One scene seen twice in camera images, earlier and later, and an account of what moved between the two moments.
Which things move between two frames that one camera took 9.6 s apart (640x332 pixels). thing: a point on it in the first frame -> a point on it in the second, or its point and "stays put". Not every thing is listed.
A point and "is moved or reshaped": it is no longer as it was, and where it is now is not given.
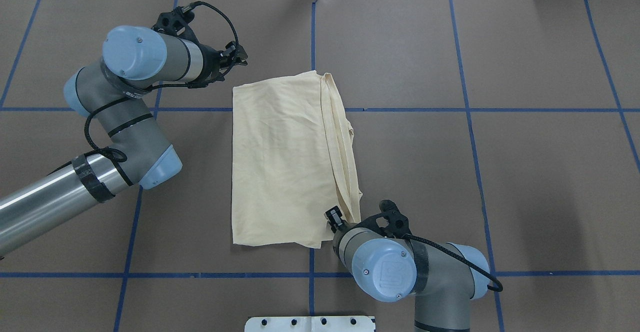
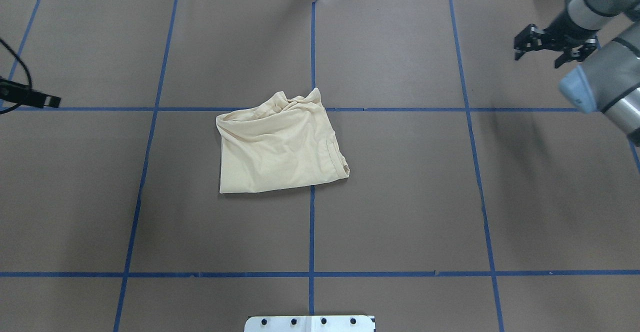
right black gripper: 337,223 -> 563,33
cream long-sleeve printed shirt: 292,160 is moved or reshaped
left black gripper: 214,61 -> 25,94
